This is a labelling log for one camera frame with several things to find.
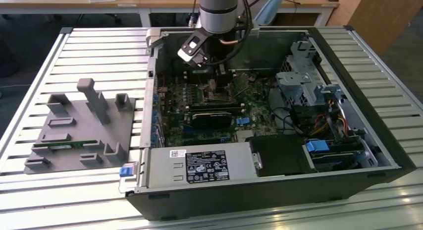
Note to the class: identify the black RAM slot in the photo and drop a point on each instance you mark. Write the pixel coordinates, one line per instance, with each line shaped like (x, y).
(215, 110)
(215, 105)

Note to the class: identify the wooden desk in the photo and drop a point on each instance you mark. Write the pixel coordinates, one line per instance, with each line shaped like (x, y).
(49, 4)

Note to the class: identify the black open PC case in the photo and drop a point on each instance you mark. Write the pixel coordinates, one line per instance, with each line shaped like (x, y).
(231, 202)

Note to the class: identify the green motherboard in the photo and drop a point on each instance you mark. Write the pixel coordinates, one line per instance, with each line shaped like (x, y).
(260, 108)

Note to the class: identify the wooden cabinet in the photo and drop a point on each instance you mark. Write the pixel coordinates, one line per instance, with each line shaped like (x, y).
(379, 19)

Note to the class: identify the silver metal drive cage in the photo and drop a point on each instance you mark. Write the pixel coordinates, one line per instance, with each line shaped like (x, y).
(292, 80)

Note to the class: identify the grey parts rack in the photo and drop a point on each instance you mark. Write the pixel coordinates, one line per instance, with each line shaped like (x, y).
(76, 131)

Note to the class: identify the blue disk carrier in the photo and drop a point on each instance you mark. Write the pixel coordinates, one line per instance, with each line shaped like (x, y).
(316, 146)

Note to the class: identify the square silver CPU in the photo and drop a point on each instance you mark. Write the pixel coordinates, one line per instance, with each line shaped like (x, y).
(212, 84)

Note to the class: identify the blue case latch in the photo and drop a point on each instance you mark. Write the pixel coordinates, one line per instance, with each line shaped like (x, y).
(125, 171)

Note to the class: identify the grey power supply unit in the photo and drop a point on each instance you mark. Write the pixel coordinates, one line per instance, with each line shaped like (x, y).
(159, 165)

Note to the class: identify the green RAM stick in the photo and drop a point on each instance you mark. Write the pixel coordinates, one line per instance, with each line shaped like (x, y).
(76, 144)

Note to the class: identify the black graphics card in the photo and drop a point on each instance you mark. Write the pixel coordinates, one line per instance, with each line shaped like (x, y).
(211, 121)

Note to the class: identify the black plastic air shroud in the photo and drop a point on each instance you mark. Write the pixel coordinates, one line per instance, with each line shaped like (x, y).
(280, 155)

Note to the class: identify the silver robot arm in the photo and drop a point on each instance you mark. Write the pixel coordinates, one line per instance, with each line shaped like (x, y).
(217, 14)

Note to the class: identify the blue board connector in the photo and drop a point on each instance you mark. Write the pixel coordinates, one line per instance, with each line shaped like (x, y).
(241, 121)

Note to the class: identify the CPU socket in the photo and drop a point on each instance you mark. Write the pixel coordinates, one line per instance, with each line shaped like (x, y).
(209, 96)

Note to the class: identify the silver chipset heatsink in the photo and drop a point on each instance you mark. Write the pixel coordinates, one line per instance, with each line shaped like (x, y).
(245, 135)

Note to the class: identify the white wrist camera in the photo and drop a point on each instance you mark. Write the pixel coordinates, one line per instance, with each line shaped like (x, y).
(191, 47)

